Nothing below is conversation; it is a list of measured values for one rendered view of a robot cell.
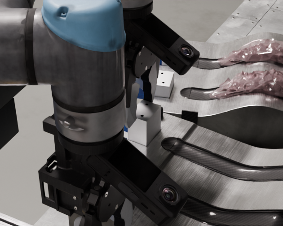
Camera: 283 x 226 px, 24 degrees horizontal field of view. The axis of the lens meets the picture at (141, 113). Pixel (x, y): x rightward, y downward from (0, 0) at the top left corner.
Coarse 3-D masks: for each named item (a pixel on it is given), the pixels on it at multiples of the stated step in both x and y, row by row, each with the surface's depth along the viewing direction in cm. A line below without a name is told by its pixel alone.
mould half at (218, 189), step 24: (168, 120) 112; (216, 144) 108; (240, 144) 108; (168, 168) 103; (192, 168) 103; (192, 192) 99; (216, 192) 99; (240, 192) 99; (264, 192) 96; (72, 216) 99; (144, 216) 95
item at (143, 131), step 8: (144, 104) 107; (152, 104) 107; (136, 112) 106; (144, 112) 106; (152, 112) 106; (160, 112) 108; (136, 120) 105; (144, 120) 104; (152, 120) 106; (160, 120) 109; (128, 128) 107; (136, 128) 106; (144, 128) 105; (152, 128) 107; (160, 128) 110; (128, 136) 108; (136, 136) 107; (144, 136) 106; (152, 136) 108; (144, 144) 107
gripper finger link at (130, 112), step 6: (132, 84) 99; (138, 84) 101; (132, 90) 100; (138, 90) 102; (132, 96) 101; (132, 102) 101; (126, 108) 101; (132, 108) 102; (126, 114) 102; (132, 114) 103; (126, 120) 103; (132, 120) 104; (126, 126) 105
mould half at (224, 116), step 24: (216, 48) 137; (192, 72) 130; (216, 72) 130; (240, 72) 126; (240, 96) 119; (264, 96) 117; (216, 120) 119; (240, 120) 118; (264, 120) 116; (264, 144) 120
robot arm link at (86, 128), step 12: (60, 108) 65; (120, 108) 66; (60, 120) 67; (72, 120) 65; (84, 120) 65; (96, 120) 65; (108, 120) 66; (120, 120) 67; (60, 132) 68; (72, 132) 66; (84, 132) 66; (96, 132) 66; (108, 132) 66
